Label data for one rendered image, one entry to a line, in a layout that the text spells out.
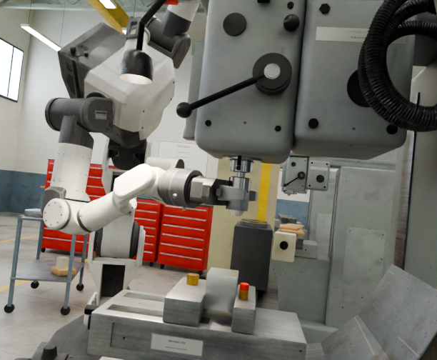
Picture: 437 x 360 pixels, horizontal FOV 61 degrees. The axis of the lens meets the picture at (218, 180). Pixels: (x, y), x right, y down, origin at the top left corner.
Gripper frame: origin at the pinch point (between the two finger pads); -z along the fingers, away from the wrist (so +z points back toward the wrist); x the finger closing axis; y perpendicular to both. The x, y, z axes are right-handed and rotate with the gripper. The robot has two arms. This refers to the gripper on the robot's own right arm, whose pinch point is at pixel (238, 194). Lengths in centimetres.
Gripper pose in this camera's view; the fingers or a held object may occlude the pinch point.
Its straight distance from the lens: 78.6
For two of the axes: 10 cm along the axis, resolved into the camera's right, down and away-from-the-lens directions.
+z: -8.6, -0.9, 5.0
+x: 4.9, 0.8, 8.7
